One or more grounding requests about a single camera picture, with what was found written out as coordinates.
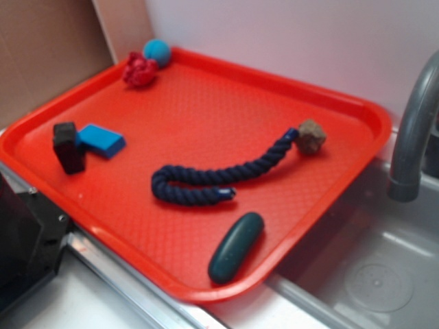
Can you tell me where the red plastic tray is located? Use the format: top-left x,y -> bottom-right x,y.
1,49 -> 392,304

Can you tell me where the red crumpled fabric ball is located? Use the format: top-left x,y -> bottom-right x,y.
122,51 -> 159,88

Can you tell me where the dark green oblong capsule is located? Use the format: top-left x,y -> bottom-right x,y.
208,212 -> 265,284

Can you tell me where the black rectangular block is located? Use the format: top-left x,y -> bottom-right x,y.
52,122 -> 85,175

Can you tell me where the blue crocheted ball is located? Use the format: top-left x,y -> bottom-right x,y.
143,39 -> 171,68

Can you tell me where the brown rock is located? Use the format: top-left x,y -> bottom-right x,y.
296,119 -> 327,155

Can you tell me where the brown cardboard panel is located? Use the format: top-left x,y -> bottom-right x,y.
1,1 -> 112,127

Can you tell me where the blue wedge block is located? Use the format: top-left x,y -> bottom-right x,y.
78,124 -> 126,159

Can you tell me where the grey sink basin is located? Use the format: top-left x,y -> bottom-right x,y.
267,138 -> 438,328

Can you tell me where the dark blue rope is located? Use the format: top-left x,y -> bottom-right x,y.
151,127 -> 299,209

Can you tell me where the grey faucet spout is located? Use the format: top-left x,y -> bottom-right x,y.
387,52 -> 438,202

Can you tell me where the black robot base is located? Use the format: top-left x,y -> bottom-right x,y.
1,176 -> 71,313

